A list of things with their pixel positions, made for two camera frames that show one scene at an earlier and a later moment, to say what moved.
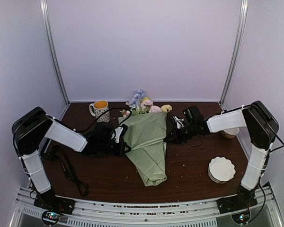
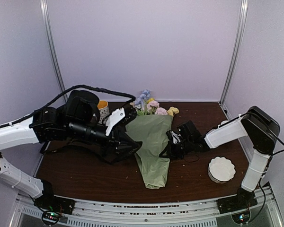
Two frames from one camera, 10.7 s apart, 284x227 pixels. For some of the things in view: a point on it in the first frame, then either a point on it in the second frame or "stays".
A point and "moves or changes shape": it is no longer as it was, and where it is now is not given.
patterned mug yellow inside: x=98 y=108 stays
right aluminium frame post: x=244 y=10 stays
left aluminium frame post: x=53 y=46 stays
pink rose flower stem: x=147 y=105 moves or changes shape
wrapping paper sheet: x=146 y=137 stays
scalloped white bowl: x=221 y=170 stays
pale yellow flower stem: x=165 y=107 -> x=173 y=111
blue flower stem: x=138 y=94 -> x=141 y=100
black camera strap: x=57 y=152 moves or changes shape
